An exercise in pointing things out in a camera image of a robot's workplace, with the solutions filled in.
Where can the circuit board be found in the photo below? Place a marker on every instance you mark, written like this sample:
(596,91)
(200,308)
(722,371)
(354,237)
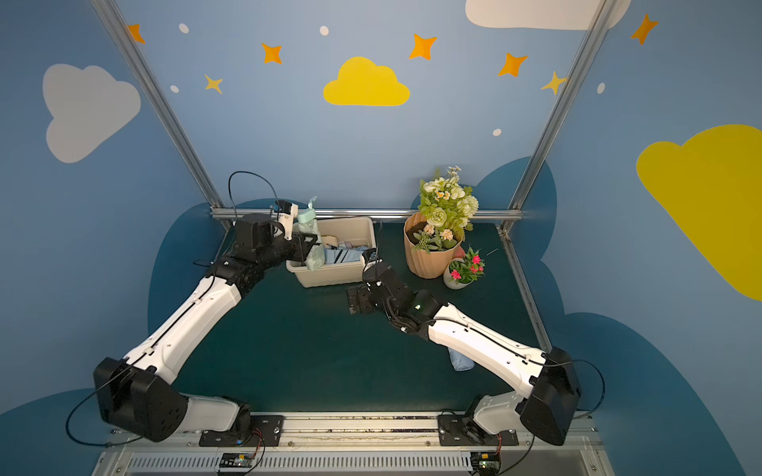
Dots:
(236,462)
(485,463)

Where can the orange pot with green flowers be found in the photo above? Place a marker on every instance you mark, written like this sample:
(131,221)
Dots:
(432,235)

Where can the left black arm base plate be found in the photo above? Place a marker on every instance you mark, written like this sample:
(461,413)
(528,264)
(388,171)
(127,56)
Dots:
(261,429)

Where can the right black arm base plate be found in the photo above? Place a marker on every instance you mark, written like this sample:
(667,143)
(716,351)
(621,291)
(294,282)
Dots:
(460,430)

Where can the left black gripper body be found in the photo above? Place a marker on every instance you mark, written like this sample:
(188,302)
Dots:
(304,247)

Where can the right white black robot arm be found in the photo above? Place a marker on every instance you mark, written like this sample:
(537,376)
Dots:
(545,388)

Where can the aluminium back frame bar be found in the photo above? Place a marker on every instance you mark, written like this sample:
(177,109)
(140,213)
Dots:
(374,214)

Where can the pale green umbrella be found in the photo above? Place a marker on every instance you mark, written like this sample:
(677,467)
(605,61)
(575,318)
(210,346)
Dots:
(307,222)

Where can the left circuit board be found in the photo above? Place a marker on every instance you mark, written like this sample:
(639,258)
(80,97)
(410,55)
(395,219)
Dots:
(236,462)

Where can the aluminium rail front frame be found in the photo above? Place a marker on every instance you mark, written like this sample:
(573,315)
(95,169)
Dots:
(364,443)

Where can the beige plastic storage box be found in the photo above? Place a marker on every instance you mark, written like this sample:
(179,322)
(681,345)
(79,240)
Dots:
(343,264)

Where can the beige striped umbrella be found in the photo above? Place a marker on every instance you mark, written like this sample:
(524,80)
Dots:
(330,242)

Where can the pale blue umbrella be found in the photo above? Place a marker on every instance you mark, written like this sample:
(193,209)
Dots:
(344,255)

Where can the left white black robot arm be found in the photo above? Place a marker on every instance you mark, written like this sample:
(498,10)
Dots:
(136,392)

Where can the right circuit board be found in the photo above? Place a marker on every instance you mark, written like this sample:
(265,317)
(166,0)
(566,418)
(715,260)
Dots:
(485,463)

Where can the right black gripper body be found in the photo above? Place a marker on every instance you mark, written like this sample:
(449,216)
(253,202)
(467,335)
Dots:
(360,298)

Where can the white pot with pink flowers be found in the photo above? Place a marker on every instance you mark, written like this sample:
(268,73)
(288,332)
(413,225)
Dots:
(464,269)

